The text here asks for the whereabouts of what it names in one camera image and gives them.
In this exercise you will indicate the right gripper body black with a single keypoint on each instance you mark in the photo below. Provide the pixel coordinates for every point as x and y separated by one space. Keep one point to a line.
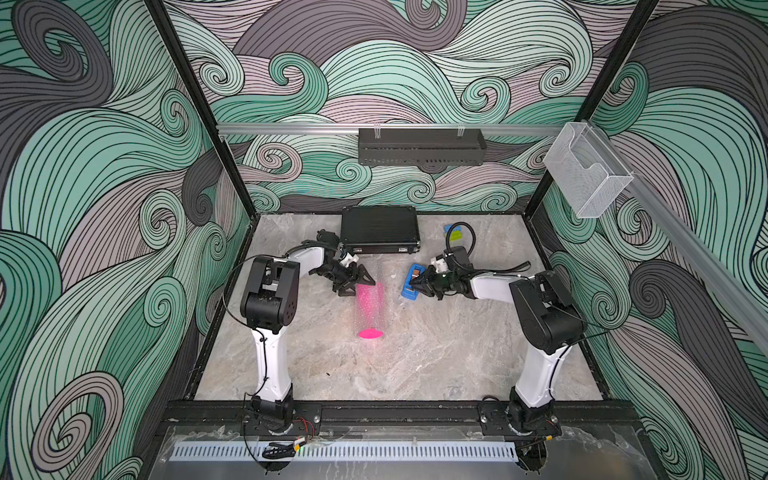
442 282

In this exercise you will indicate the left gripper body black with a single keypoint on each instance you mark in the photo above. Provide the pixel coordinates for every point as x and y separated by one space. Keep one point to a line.
341 277

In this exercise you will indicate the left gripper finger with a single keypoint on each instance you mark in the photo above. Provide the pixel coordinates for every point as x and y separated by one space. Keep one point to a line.
347 290
364 277

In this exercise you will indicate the blue tape dispenser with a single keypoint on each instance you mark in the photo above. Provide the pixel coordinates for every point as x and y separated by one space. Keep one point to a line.
408 291

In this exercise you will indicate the pink plastic wine glass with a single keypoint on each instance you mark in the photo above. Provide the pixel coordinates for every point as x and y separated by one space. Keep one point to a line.
371 312

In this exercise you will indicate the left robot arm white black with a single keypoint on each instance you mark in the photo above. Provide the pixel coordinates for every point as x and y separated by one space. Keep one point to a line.
270 301

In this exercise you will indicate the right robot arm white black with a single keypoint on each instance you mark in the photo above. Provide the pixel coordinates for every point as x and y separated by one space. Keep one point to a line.
549 323

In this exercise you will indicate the black hard case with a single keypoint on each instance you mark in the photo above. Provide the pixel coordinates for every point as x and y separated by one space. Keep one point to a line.
388 229

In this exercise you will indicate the blue green sponge block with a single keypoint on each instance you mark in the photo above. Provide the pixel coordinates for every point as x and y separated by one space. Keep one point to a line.
453 233

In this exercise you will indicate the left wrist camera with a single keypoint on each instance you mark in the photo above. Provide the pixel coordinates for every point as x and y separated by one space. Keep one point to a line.
348 260

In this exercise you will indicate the black wall shelf tray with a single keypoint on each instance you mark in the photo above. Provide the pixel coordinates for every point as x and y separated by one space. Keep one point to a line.
430 150

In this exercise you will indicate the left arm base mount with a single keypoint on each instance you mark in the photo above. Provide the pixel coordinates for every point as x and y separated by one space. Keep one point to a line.
295 419

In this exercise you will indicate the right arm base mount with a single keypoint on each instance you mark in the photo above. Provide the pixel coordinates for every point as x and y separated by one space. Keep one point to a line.
518 420

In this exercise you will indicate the clear acrylic wall box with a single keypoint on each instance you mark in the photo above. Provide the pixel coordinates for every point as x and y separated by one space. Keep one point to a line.
588 170

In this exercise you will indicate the aluminium rail back wall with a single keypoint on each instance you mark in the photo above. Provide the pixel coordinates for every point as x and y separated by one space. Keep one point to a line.
305 128

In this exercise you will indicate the aluminium rail wall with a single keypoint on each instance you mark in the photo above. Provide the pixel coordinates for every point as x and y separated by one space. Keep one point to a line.
684 207
305 128

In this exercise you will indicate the white slotted cable duct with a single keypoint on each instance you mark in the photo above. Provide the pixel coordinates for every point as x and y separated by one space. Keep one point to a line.
355 450

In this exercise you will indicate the aluminium rail right wall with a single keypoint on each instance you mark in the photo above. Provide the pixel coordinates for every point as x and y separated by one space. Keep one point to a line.
684 207

